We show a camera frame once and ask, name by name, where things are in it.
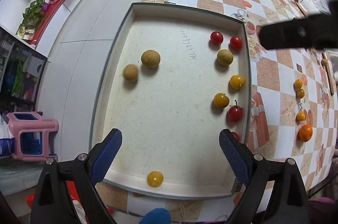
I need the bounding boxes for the brown longan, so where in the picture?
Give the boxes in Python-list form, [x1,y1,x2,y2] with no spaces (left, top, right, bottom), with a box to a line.
[141,49,160,68]
[123,64,139,83]

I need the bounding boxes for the yellow tomato lower pair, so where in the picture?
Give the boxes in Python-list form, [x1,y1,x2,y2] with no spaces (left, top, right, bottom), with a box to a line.
[296,88,305,99]

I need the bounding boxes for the blue gloved hand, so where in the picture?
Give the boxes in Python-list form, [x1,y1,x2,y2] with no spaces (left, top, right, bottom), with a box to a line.
[139,208,171,224]

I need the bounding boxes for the dark yellow tomato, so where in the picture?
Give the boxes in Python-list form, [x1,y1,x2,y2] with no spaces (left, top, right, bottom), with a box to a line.
[147,171,164,187]

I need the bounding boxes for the brown longan edge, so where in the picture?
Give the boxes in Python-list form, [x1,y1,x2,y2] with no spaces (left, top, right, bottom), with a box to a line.
[217,49,234,67]

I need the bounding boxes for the longan beside spatula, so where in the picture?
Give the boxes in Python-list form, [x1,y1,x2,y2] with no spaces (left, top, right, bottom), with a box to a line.
[321,59,328,67]

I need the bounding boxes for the yellow tomato pair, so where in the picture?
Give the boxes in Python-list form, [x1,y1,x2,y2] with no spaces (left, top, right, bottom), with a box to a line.
[296,88,305,99]
[294,79,303,90]

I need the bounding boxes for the wooden spatula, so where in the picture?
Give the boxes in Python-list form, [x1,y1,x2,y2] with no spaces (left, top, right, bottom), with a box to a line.
[294,0,335,96]

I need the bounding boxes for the brown longan bottom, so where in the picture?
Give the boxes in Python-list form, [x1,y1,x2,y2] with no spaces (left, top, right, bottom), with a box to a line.
[123,64,139,83]

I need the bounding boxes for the white blue plastic bag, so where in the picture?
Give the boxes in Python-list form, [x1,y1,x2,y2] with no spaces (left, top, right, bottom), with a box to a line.
[0,115,15,159]

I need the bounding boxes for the large orange near gripper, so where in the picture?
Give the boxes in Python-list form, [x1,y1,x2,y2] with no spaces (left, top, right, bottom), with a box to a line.
[298,124,313,142]

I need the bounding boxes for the pink plastic stool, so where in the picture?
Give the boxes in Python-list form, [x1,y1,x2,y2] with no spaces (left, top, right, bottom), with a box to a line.
[6,111,59,162]

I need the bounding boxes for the green potted plant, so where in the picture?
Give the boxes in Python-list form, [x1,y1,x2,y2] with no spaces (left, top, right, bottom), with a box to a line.
[16,0,47,42]

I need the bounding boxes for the yellow tomato beside spatula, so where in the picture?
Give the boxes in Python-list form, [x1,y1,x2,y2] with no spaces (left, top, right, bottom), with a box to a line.
[296,111,307,122]

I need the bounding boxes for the red cherry tomato by orange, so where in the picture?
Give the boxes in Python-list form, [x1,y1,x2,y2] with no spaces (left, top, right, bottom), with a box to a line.
[230,36,243,51]

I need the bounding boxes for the dark shelf cabinet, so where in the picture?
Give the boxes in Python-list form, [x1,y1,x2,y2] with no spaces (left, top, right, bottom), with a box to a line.
[1,27,47,113]

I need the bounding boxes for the yellow tomato mid table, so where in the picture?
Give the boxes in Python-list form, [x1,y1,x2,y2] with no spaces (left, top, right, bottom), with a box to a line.
[229,75,245,90]

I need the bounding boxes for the shallow white tray box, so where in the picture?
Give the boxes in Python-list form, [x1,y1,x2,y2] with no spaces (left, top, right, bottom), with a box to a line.
[92,3,251,199]

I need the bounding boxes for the yellow tomato upper pair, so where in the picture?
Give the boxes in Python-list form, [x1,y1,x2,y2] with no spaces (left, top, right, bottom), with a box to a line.
[294,79,303,90]

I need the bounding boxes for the red cherry tomato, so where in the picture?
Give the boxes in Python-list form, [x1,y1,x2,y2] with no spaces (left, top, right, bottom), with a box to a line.
[230,36,243,51]
[210,31,224,45]
[232,132,240,143]

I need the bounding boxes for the red tomato with stem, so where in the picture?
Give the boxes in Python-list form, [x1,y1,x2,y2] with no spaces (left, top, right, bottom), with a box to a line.
[228,101,243,122]

